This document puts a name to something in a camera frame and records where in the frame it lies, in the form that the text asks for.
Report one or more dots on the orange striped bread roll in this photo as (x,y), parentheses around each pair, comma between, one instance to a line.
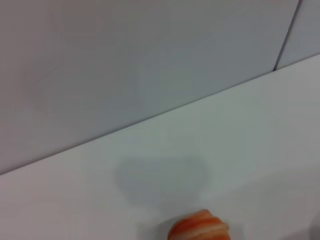
(200,226)

